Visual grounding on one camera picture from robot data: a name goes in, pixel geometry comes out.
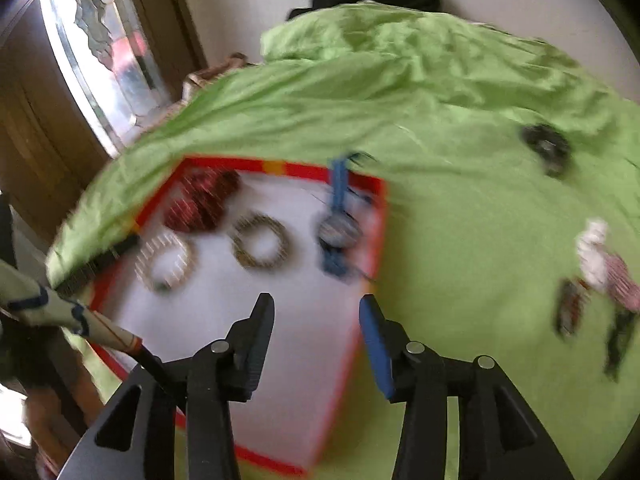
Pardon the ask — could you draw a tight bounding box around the red bangle set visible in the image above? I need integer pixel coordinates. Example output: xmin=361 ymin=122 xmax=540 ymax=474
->
xmin=162 ymin=167 xmax=242 ymax=233

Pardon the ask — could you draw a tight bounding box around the blue wristwatch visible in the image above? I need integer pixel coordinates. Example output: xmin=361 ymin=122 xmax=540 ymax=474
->
xmin=315 ymin=152 xmax=373 ymax=281

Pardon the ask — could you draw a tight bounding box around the white wrapped black cable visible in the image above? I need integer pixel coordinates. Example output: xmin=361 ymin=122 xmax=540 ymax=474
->
xmin=0 ymin=255 xmax=168 ymax=378

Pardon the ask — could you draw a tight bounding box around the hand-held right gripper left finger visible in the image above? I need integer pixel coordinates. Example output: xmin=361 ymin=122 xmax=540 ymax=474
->
xmin=57 ymin=293 xmax=276 ymax=480

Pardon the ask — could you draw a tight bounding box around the pink striped hair accessory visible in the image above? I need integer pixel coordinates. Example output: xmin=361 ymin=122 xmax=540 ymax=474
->
xmin=602 ymin=255 xmax=640 ymax=312

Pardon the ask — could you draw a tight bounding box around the dark bangle stack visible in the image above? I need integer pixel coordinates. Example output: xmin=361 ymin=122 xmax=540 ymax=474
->
xmin=520 ymin=124 xmax=572 ymax=177

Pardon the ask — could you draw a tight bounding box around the wooden window frame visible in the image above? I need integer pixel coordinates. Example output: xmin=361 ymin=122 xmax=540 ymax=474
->
xmin=0 ymin=0 xmax=207 ymax=243

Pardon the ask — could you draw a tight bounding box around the white bead bracelet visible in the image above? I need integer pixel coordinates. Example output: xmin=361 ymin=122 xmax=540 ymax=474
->
xmin=575 ymin=219 xmax=615 ymax=291

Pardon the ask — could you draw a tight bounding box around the black comb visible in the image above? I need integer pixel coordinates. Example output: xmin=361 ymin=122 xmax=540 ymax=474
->
xmin=52 ymin=234 xmax=142 ymax=295

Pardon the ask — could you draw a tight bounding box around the gold bangle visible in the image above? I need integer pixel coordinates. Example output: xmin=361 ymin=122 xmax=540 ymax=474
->
xmin=231 ymin=213 xmax=293 ymax=272

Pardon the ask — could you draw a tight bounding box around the dark red hair clip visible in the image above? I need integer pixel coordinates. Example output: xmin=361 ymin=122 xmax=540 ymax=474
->
xmin=554 ymin=277 xmax=591 ymax=341

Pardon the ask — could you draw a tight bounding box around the red-edged white tray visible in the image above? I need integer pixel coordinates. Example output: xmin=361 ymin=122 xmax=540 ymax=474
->
xmin=82 ymin=156 xmax=390 ymax=477

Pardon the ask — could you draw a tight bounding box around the brown patterned cloth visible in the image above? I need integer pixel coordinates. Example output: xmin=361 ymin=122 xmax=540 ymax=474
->
xmin=181 ymin=54 xmax=252 ymax=103

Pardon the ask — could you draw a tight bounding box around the person's left forearm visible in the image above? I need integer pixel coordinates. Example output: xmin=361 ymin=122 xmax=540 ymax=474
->
xmin=25 ymin=360 xmax=106 ymax=461

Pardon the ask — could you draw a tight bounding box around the green bed sheet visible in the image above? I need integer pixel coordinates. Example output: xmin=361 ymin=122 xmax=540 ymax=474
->
xmin=45 ymin=2 xmax=640 ymax=480

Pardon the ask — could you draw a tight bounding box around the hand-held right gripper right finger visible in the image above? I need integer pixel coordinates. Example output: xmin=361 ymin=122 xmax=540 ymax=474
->
xmin=359 ymin=294 xmax=574 ymax=480

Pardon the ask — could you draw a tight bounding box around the patterned glass window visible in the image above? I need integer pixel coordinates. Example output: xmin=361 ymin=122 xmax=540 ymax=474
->
xmin=40 ymin=0 xmax=167 ymax=157

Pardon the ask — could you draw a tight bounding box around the white beaded bangle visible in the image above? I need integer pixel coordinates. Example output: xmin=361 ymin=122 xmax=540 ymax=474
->
xmin=135 ymin=231 xmax=197 ymax=293

